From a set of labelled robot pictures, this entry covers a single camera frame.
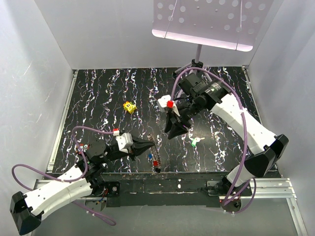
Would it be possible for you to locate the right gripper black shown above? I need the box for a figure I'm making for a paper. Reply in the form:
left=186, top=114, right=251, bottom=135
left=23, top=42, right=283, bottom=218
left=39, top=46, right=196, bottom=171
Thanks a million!
left=163, top=96, right=205, bottom=141

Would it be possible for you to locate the green key tag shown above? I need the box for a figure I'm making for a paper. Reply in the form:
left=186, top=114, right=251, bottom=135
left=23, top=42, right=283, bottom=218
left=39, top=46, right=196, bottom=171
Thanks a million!
left=191, top=139, right=197, bottom=147

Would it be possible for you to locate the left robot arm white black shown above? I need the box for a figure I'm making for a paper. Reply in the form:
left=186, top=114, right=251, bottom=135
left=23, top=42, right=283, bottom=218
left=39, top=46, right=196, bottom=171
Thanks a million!
left=10, top=133, right=155, bottom=236

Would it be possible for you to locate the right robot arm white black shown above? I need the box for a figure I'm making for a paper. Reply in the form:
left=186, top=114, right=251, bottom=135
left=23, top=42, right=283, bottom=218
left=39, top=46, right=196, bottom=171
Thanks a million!
left=157, top=73, right=289, bottom=196

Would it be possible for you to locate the yellow owl number block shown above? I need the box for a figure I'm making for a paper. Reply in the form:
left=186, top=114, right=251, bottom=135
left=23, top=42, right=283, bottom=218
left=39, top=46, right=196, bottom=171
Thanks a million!
left=123, top=101, right=137, bottom=114

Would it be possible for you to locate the red owl number block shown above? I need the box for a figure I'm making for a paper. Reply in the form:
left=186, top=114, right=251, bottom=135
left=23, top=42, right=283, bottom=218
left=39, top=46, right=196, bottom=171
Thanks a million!
left=80, top=144, right=89, bottom=151

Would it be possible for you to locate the lilac music stand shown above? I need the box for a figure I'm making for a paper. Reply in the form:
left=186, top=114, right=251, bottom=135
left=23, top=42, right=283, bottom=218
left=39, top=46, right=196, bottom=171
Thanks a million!
left=151, top=0, right=274, bottom=82

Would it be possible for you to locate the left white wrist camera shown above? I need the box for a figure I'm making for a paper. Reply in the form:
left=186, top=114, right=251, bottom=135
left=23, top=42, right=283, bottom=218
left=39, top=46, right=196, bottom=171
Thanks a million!
left=116, top=133, right=133, bottom=153

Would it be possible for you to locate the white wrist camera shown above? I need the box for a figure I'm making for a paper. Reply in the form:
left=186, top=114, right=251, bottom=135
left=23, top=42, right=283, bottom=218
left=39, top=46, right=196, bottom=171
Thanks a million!
left=116, top=133, right=133, bottom=153
left=157, top=95, right=180, bottom=117

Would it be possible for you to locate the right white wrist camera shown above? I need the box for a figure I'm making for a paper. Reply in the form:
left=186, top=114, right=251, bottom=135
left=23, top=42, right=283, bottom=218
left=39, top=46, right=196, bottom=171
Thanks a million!
left=157, top=95, right=180, bottom=117

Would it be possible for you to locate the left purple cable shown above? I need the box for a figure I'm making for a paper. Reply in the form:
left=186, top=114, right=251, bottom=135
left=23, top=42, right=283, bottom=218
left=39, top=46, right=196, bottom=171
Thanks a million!
left=11, top=126, right=120, bottom=226

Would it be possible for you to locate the purple cable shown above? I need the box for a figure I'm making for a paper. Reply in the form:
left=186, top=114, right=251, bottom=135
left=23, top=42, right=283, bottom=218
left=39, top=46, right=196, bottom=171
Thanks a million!
left=11, top=126, right=120, bottom=226
left=171, top=67, right=256, bottom=213

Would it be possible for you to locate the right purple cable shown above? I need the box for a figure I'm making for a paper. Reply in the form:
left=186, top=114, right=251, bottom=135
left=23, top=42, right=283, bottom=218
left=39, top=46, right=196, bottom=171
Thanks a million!
left=171, top=67, right=256, bottom=213

